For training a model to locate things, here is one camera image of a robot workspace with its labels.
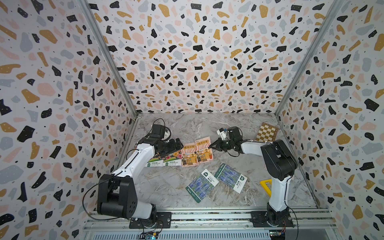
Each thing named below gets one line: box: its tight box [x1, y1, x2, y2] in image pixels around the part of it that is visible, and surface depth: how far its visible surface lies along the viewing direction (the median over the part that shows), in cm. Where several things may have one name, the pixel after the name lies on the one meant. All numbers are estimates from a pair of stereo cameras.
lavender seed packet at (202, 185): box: [185, 168, 220, 204], surface depth 87 cm
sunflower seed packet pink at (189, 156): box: [181, 142, 198, 168], surface depth 99 cm
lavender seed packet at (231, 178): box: [214, 163, 248, 194], surface depth 90 cm
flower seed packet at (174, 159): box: [163, 150, 182, 166], surface depth 97 cm
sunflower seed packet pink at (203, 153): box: [195, 136, 214, 164], surface depth 99 cm
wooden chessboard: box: [255, 122, 279, 142], surface depth 109 cm
